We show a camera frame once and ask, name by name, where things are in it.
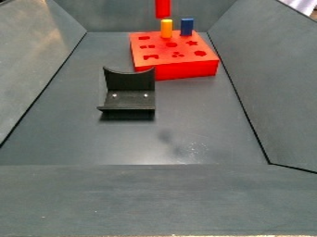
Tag black curved fixture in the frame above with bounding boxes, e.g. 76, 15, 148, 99
96, 68, 156, 120

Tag yellow cylinder peg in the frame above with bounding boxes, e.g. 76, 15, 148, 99
160, 19, 173, 38

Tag blue star peg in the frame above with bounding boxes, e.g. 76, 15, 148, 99
180, 19, 193, 36

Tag red shape sorter block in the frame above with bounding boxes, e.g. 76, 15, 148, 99
128, 31, 219, 81

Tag red arch block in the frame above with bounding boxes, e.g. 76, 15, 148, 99
155, 0, 171, 19

